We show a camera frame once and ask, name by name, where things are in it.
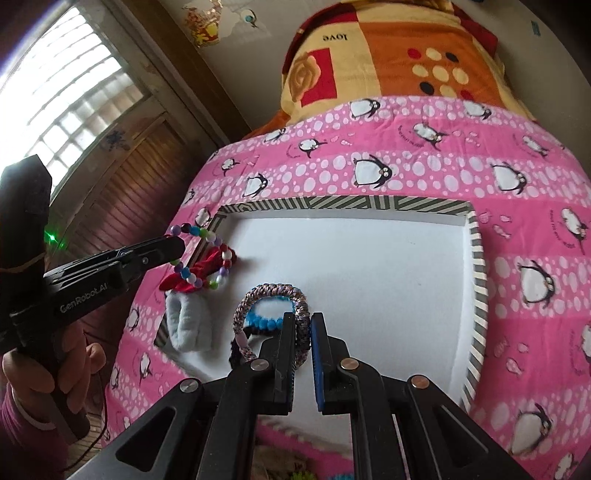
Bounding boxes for pink penguin print blanket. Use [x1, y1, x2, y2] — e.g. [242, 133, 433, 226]
[104, 95, 591, 480]

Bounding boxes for person's left forearm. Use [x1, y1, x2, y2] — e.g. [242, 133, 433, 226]
[0, 392, 70, 480]

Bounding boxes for wooden wall panel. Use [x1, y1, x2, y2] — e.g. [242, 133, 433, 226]
[46, 106, 232, 278]

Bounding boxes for orange patterned folded quilt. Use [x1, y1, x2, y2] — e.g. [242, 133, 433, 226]
[252, 0, 539, 139]

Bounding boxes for person's left hand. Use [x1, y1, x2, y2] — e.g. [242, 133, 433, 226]
[0, 342, 108, 432]

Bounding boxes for window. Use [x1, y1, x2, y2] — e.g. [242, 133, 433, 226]
[0, 4, 153, 199]

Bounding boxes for red scrunchie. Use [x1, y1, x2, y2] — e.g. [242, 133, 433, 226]
[159, 247, 238, 292]

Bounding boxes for multicoloured bead bracelet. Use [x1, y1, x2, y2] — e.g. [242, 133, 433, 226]
[167, 222, 232, 291]

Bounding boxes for black cable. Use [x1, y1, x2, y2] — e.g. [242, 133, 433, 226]
[85, 394, 110, 457]

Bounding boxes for braided cord bracelet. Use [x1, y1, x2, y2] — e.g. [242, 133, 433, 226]
[233, 284, 311, 366]

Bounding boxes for light blue scrunchie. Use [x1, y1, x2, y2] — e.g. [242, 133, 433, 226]
[164, 288, 213, 354]

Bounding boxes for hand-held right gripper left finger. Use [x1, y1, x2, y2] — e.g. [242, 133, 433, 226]
[99, 311, 298, 480]

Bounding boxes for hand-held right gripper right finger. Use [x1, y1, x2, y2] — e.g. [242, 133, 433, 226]
[310, 311, 532, 480]

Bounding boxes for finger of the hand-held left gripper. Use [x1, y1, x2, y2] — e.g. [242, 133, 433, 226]
[104, 235, 184, 259]
[117, 244, 186, 280]

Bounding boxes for blue bead bracelet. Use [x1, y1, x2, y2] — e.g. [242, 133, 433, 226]
[242, 298, 296, 334]

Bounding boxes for cartoon wall sticker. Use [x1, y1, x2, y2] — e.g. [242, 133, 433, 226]
[182, 0, 238, 47]

